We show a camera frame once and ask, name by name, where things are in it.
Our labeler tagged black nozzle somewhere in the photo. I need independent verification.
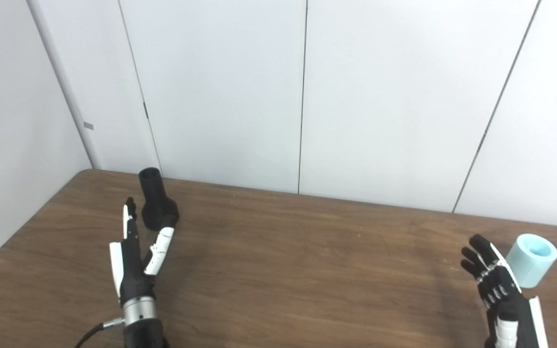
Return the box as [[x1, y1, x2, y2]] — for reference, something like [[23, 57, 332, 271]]
[[138, 167, 180, 232]]

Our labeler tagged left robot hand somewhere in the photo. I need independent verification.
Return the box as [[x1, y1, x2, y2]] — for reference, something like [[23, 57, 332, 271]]
[[109, 197, 176, 306]]

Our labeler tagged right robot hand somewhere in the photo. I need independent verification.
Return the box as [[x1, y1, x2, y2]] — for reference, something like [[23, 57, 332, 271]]
[[460, 234, 549, 348]]

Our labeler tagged light blue cylinder cup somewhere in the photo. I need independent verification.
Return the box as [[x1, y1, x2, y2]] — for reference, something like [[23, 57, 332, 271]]
[[506, 234, 557, 289]]

